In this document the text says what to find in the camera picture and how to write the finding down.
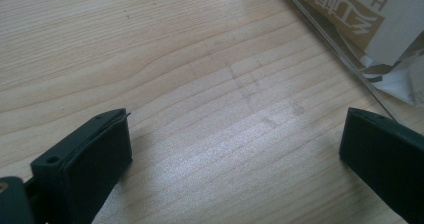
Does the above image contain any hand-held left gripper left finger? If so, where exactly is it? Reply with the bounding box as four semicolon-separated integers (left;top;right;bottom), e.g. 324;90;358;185
29;108;133;224

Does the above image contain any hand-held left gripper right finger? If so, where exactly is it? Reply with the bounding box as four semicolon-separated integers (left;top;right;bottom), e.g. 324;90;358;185
338;106;424;224

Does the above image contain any clear plastic storage box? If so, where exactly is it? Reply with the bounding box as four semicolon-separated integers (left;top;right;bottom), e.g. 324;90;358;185
275;0;424;122

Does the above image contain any brown and white printed packet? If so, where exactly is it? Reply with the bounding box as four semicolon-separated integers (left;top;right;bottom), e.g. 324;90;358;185
289;0;424;107

